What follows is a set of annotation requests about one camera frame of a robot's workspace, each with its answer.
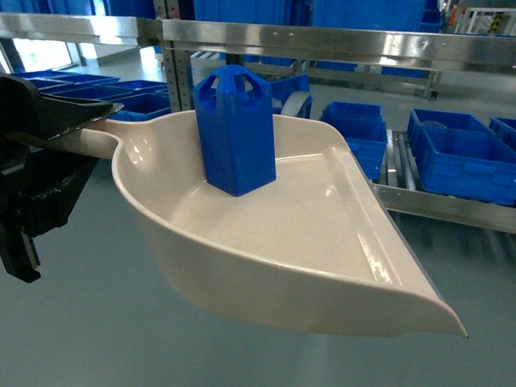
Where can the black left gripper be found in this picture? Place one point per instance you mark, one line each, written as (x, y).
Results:
(39, 188)

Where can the blue plastic part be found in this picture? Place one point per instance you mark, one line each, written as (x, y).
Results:
(234, 113)

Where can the white curved sheet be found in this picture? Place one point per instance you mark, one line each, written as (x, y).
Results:
(298, 104)

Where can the steel shelf rack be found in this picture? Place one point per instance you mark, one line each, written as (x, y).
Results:
(442, 53)

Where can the beige plastic dustpan tray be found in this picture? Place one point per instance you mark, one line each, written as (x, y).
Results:
(313, 251)

